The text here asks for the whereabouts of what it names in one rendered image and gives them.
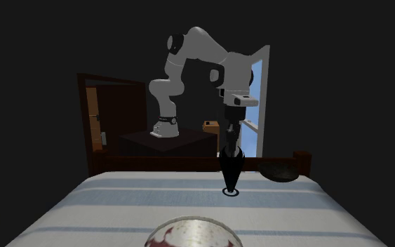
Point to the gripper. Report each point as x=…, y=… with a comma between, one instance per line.
x=235, y=113

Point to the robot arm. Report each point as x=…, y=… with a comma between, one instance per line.
x=180, y=65

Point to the orange brown box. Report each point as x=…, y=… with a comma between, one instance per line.
x=211, y=130

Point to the white framed window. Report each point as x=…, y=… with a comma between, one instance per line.
x=257, y=89

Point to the black cone vase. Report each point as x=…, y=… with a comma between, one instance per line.
x=231, y=171

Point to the dark shallow bowl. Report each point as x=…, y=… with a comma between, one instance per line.
x=278, y=171

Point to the dark robot stand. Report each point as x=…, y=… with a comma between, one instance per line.
x=169, y=145

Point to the brown wooden door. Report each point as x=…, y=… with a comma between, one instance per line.
x=115, y=109

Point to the white and red bowl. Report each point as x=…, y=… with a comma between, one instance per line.
x=193, y=234

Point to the bed with striped cover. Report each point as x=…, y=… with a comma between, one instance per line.
x=149, y=208

